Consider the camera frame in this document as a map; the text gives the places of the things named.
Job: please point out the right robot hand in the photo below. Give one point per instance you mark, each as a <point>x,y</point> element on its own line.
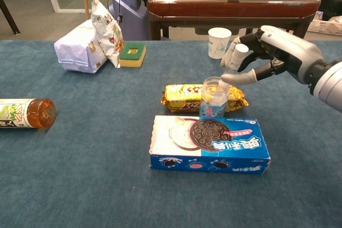
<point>291,49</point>

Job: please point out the clear test tube white cap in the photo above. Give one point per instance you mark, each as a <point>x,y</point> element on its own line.
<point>239,54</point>

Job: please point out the purple robot base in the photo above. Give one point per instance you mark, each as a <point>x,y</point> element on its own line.
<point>128,11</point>

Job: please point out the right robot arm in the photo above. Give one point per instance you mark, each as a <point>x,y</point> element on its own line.
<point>331,86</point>

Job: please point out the white plastic basket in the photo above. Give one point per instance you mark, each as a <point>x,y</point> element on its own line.
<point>326,26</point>

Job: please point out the white paper cup blue print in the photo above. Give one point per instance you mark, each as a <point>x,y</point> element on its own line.
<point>217,41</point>

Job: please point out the brown mahjong table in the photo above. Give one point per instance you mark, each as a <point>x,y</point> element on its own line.
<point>227,6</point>

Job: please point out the clear plastic jar blue label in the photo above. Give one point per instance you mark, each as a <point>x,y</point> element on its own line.
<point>211,111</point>

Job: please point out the yellow foil biscuit packet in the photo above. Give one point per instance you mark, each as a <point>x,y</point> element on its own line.
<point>181,97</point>

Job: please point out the blue Oreo cookie box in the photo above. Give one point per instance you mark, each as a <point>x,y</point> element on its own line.
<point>208,145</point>

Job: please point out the green and yellow sponge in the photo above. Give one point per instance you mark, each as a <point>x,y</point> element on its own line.
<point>132,59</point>

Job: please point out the white printed chip bag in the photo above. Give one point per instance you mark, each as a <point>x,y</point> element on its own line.
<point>107,30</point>

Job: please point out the white paper bag package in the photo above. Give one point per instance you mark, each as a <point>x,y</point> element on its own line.
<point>74,49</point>

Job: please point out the amber tea bottle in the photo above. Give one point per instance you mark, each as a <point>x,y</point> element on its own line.
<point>26,113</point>

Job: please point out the dark table leg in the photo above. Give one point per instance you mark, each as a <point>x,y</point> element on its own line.
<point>10,19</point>

